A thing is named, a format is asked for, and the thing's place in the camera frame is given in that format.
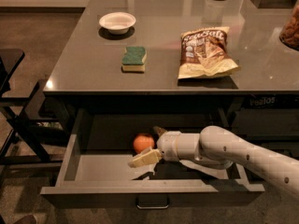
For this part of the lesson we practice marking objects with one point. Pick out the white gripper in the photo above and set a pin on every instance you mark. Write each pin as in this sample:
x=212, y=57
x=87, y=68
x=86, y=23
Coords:
x=167, y=146

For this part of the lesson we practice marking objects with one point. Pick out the orange fruit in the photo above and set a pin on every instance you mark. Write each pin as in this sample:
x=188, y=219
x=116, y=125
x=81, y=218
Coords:
x=143, y=141

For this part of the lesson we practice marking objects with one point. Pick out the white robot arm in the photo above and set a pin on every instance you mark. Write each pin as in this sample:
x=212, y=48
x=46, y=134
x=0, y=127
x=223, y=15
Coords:
x=217, y=148

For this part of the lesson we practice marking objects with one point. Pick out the open grey top drawer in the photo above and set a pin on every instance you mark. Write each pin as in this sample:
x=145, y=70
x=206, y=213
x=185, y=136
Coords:
x=95, y=171

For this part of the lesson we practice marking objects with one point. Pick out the green yellow sponge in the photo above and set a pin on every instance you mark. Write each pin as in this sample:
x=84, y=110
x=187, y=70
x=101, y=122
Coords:
x=134, y=59

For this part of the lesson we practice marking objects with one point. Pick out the sea salt chip bag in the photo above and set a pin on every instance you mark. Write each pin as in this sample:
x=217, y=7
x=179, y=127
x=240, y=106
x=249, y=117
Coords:
x=204, y=54

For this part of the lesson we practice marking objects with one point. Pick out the lower right cabinet drawers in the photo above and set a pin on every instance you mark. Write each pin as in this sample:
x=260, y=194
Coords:
x=270, y=121

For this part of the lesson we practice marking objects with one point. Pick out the dark wooden chair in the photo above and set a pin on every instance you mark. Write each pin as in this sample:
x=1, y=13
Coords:
x=28, y=118

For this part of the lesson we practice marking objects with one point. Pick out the white paper bowl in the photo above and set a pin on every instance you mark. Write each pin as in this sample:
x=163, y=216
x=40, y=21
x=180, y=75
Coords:
x=117, y=23

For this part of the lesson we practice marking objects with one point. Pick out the jar of nuts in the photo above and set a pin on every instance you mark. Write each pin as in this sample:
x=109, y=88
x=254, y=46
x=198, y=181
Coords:
x=290, y=32

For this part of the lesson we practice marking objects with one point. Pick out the metal drawer handle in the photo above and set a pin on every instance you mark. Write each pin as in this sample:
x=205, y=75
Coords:
x=152, y=204

